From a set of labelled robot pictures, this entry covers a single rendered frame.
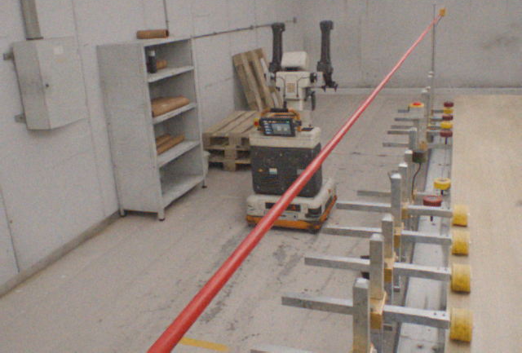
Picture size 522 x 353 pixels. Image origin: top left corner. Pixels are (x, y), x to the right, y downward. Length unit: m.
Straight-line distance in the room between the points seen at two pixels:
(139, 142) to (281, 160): 1.26
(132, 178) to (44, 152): 0.91
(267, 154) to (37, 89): 1.76
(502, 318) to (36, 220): 3.27
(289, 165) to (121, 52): 1.65
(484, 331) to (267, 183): 2.88
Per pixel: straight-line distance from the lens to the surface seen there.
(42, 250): 4.21
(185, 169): 5.44
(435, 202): 2.39
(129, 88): 4.46
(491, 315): 1.65
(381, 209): 2.18
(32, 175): 4.04
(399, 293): 2.08
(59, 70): 3.89
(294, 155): 4.04
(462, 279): 1.69
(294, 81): 4.28
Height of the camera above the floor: 1.78
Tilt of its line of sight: 16 degrees down
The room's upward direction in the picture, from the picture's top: 4 degrees counter-clockwise
